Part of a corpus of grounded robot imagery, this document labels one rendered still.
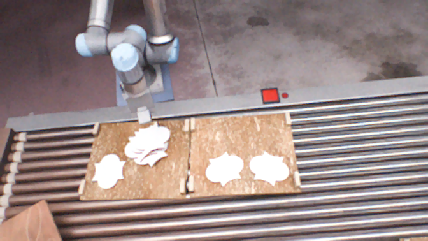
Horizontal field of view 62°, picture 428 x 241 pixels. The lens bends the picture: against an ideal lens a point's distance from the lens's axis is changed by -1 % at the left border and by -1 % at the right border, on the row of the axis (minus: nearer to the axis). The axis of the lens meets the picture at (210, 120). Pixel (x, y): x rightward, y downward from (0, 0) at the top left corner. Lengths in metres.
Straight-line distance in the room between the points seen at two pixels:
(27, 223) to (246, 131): 0.87
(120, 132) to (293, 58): 1.84
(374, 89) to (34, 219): 1.44
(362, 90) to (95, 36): 1.11
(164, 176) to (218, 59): 1.78
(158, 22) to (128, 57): 0.46
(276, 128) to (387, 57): 1.86
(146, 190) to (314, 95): 0.81
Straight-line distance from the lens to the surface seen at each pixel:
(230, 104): 1.58
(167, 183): 1.40
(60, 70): 3.40
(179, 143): 1.47
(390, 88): 1.74
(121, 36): 1.20
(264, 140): 1.45
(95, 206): 1.47
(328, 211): 1.37
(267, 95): 1.59
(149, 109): 1.26
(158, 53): 1.58
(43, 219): 1.39
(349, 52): 3.16
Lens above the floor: 2.18
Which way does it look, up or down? 55 degrees down
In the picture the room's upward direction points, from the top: 10 degrees counter-clockwise
